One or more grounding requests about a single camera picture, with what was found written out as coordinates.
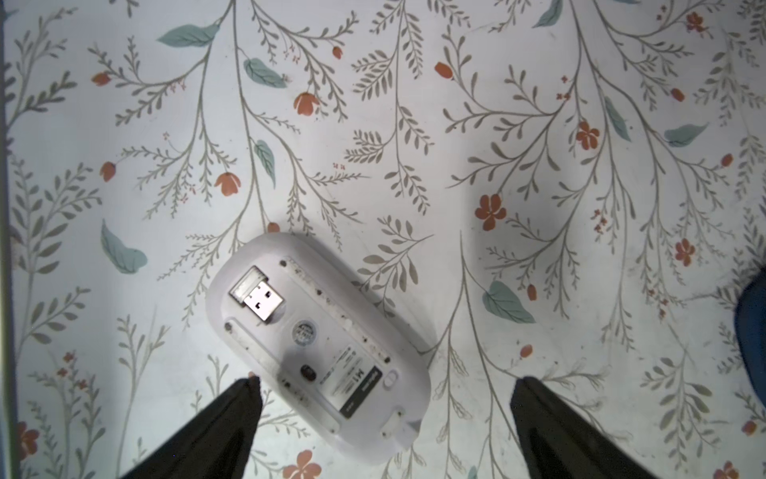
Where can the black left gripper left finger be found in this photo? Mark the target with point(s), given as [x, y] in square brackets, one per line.
[216, 443]

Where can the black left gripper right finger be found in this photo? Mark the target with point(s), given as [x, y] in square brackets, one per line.
[556, 442]

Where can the white mouse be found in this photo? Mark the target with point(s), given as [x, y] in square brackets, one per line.
[321, 346]

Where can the blue pencil case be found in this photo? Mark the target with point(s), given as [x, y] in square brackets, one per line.
[749, 325]

